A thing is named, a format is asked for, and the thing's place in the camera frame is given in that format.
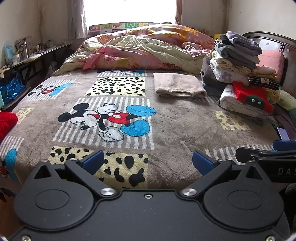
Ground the beige knit sweater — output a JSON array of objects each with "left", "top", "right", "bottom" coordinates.
[{"left": 153, "top": 72, "right": 207, "bottom": 99}]

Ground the pink cushion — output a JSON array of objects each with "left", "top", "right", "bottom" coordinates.
[{"left": 256, "top": 49, "right": 285, "bottom": 80}]

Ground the dark wooden headboard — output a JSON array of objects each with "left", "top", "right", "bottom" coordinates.
[{"left": 242, "top": 32, "right": 296, "bottom": 93}]

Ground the white plastic bag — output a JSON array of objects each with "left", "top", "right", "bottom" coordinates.
[{"left": 4, "top": 41, "right": 17, "bottom": 66}]

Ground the colourful foam letter mat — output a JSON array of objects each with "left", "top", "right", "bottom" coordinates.
[{"left": 89, "top": 22, "right": 210, "bottom": 37}]

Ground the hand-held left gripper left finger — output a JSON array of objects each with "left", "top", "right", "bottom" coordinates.
[{"left": 23, "top": 149, "right": 117, "bottom": 199}]

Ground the dark side table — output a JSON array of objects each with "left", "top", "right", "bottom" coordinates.
[{"left": 0, "top": 43, "right": 73, "bottom": 110}]

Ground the patterned curtain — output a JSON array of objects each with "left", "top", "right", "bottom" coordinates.
[{"left": 69, "top": 0, "right": 90, "bottom": 39}]

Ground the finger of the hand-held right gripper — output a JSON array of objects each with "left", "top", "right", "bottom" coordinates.
[
  {"left": 235, "top": 147, "right": 273, "bottom": 164},
  {"left": 272, "top": 139, "right": 296, "bottom": 151}
]

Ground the floral quilt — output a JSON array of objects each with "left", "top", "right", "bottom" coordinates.
[{"left": 53, "top": 23, "right": 216, "bottom": 76}]

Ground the blue plastic bag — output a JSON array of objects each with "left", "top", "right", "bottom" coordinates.
[{"left": 0, "top": 71, "right": 25, "bottom": 104}]

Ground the cartoon printed blanket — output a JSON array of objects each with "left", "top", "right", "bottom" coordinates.
[{"left": 0, "top": 69, "right": 296, "bottom": 191}]

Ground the pile of folded clothes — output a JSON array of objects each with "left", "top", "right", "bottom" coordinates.
[{"left": 200, "top": 31, "right": 282, "bottom": 126}]

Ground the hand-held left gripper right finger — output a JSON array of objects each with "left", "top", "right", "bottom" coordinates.
[{"left": 179, "top": 150, "right": 275, "bottom": 199}]

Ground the smartphone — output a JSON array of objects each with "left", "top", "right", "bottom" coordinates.
[{"left": 276, "top": 127, "right": 291, "bottom": 141}]

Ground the bright window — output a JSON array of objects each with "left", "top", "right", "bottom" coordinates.
[{"left": 83, "top": 0, "right": 177, "bottom": 26}]

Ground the red knitted cloth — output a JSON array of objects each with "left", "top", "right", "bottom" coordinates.
[{"left": 0, "top": 111, "right": 18, "bottom": 140}]

